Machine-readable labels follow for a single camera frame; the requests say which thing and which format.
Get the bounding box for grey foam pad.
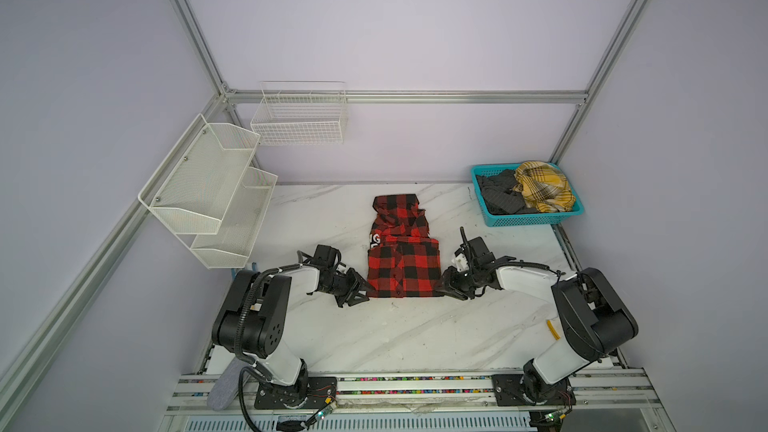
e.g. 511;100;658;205
207;358;249;411

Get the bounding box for yellow plaid shirt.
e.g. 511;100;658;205
514;161;576;213

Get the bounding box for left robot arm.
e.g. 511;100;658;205
207;245;374;431

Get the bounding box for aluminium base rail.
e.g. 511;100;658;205
159;367;675;431

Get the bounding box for teal plastic basket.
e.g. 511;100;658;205
471;163;585;227

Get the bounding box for red black plaid shirt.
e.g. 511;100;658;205
367;194;442;299

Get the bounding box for dark grey shirt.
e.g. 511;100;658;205
475;169;537;216

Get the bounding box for white wire wall basket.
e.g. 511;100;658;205
251;81;348;146

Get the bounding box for white mesh wall shelf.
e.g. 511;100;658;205
138;115;278;269

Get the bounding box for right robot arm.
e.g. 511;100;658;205
436;230;639;406

